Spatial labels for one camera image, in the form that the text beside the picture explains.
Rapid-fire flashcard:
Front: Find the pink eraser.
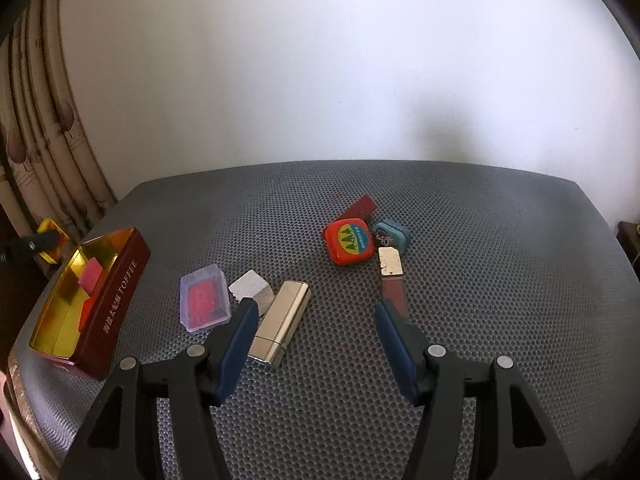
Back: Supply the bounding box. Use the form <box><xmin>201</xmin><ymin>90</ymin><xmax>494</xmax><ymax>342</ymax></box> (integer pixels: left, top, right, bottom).
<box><xmin>77</xmin><ymin>257</ymin><xmax>104</xmax><ymax>292</ymax></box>

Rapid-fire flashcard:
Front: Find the red rectangular block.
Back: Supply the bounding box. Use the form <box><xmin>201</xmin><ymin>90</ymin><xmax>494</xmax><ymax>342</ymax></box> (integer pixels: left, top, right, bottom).
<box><xmin>344</xmin><ymin>196</ymin><xmax>377</xmax><ymax>222</ymax></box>

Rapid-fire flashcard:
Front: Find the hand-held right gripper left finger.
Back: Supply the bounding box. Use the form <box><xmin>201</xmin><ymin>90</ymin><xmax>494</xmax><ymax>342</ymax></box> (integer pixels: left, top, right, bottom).
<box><xmin>60</xmin><ymin>298</ymin><xmax>260</xmax><ymax>480</ymax></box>

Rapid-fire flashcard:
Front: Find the clear case with red insert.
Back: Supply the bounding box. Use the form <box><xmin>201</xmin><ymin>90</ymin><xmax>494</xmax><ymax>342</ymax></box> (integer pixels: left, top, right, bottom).
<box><xmin>180</xmin><ymin>263</ymin><xmax>232</xmax><ymax>333</ymax></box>

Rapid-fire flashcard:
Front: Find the yellow orange box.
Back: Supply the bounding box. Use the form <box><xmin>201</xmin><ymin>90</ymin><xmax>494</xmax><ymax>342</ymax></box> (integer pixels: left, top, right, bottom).
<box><xmin>38</xmin><ymin>217</ymin><xmax>70</xmax><ymax>265</ymax></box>

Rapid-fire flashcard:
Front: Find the grey mesh mat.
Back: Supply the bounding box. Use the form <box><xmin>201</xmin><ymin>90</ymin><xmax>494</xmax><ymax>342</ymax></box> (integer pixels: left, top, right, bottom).
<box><xmin>7</xmin><ymin>160</ymin><xmax>640</xmax><ymax>480</ymax></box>

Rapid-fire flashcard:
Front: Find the beige patterned curtain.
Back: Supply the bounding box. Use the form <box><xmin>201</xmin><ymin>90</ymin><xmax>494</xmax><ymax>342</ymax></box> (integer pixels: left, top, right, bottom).
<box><xmin>0</xmin><ymin>0</ymin><xmax>120</xmax><ymax>241</ymax></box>

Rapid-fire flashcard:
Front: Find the red candy tin box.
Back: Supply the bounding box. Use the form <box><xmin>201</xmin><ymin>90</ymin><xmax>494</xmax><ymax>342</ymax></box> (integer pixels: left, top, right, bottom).
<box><xmin>29</xmin><ymin>227</ymin><xmax>152</xmax><ymax>381</ymax></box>

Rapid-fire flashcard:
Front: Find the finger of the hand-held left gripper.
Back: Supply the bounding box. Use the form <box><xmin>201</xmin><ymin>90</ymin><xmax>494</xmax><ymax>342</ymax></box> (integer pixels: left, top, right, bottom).
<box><xmin>0</xmin><ymin>231</ymin><xmax>59</xmax><ymax>263</ymax></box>

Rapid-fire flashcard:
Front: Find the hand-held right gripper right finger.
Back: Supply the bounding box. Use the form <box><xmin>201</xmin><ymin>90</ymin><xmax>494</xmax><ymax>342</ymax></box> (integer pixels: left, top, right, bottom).
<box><xmin>376</xmin><ymin>300</ymin><xmax>576</xmax><ymax>480</ymax></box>

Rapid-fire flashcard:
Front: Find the red textured block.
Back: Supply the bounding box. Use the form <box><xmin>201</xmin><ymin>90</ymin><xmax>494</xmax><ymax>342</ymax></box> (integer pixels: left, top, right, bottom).
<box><xmin>79</xmin><ymin>297</ymin><xmax>99</xmax><ymax>333</ymax></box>

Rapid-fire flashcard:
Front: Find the white cube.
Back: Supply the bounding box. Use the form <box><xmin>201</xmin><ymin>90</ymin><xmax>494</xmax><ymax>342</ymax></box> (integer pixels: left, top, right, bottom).
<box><xmin>228</xmin><ymin>270</ymin><xmax>275</xmax><ymax>311</ymax></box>

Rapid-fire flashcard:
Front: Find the dark wooden furniture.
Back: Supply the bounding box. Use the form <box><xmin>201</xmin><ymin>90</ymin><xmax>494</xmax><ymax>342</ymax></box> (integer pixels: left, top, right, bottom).
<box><xmin>616</xmin><ymin>220</ymin><xmax>640</xmax><ymax>282</ymax></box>

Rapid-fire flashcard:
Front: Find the red gold bar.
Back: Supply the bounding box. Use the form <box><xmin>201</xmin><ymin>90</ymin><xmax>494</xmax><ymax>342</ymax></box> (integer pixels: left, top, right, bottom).
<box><xmin>378</xmin><ymin>246</ymin><xmax>410</xmax><ymax>317</ymax></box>

